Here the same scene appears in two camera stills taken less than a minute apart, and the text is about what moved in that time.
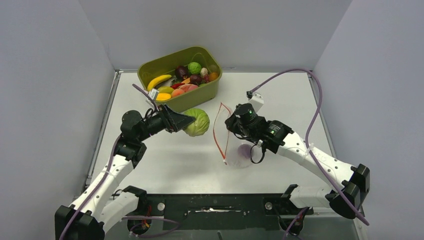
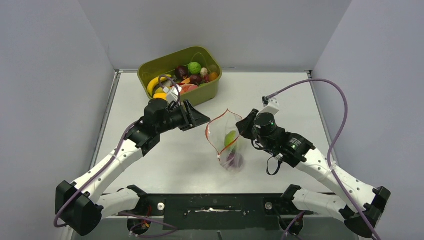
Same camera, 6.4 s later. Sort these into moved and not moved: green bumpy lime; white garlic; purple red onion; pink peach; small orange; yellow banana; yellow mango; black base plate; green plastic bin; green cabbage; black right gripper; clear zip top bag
Moved: purple red onion; green cabbage; black right gripper; clear zip top bag
Not moved: green bumpy lime; green plastic bin; yellow mango; white garlic; pink peach; small orange; black base plate; yellow banana
